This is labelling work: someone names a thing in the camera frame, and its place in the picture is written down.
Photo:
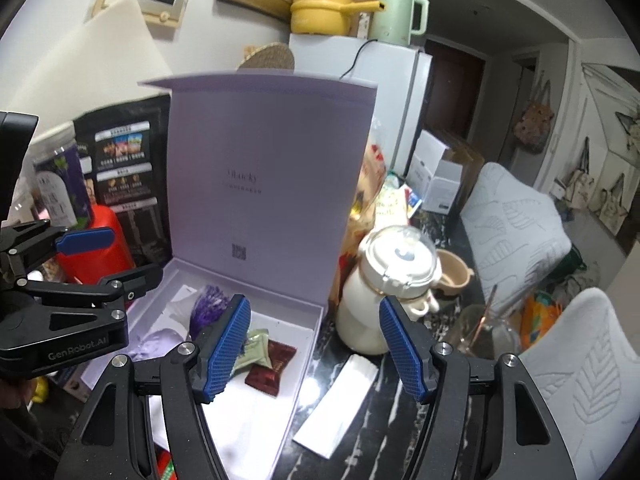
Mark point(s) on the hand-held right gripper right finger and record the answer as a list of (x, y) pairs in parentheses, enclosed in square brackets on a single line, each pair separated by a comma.
[(405, 350)]

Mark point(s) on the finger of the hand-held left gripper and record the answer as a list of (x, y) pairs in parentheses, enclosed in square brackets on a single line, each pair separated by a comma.
[(130, 282), (85, 241)]

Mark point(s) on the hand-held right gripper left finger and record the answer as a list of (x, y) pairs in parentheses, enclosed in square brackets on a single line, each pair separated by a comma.
[(225, 350)]

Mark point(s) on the pale green packet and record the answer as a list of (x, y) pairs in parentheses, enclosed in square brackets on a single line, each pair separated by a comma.
[(255, 352)]

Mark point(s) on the purple candy pouch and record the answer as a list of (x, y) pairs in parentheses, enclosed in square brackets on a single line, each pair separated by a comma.
[(210, 310)]

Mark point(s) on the dark red candy packet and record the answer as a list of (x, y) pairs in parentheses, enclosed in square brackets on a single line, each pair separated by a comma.
[(272, 367)]

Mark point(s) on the clear plastic bag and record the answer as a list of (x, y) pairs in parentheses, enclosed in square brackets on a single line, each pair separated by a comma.
[(182, 305)]

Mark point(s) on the lilac gift box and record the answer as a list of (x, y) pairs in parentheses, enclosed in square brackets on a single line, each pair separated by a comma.
[(270, 180)]

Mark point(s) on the red canister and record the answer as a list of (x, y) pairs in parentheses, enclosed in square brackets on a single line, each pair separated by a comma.
[(105, 265)]

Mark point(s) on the group of clear food jars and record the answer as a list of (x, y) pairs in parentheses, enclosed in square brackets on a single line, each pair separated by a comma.
[(55, 195)]

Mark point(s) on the clear glass cup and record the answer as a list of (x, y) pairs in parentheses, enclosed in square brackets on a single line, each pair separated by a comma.
[(475, 330)]

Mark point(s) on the black snack bag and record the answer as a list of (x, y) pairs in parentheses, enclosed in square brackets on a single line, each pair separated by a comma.
[(125, 170)]

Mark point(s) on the white tissue packet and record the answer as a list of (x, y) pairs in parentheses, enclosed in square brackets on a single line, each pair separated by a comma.
[(337, 405)]

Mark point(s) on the beige bowl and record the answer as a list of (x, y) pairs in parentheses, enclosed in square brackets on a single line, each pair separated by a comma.
[(455, 270)]

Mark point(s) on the orange and green bag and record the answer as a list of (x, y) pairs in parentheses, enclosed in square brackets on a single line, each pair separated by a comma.
[(540, 320)]

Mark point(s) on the orange patterned snack bag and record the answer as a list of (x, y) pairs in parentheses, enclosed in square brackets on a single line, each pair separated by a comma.
[(367, 195)]

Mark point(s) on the chair with leaf-pattern cover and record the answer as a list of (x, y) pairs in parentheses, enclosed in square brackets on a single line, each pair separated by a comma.
[(515, 230), (595, 385)]

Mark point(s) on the white cartons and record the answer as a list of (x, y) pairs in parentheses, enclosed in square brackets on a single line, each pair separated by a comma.
[(432, 175)]

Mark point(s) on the white foam board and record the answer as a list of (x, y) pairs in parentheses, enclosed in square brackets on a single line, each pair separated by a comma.
[(95, 55)]

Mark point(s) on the beige tote bag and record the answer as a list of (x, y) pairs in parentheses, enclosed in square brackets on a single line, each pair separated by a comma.
[(580, 185), (612, 207)]

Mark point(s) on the white fridge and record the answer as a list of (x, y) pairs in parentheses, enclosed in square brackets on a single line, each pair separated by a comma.
[(395, 95)]

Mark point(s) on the brown patterned tote bag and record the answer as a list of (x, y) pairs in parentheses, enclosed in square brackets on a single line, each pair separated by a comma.
[(534, 127)]

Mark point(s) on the woven straw mat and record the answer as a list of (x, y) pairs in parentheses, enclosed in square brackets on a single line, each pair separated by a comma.
[(267, 57)]

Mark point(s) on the brown door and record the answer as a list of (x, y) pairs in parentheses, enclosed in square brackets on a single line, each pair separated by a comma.
[(452, 90)]

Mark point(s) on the yellow pot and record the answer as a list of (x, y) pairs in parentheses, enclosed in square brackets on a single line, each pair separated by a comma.
[(320, 10)]

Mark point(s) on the pale green kettle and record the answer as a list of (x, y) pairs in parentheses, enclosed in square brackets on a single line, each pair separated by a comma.
[(395, 17)]

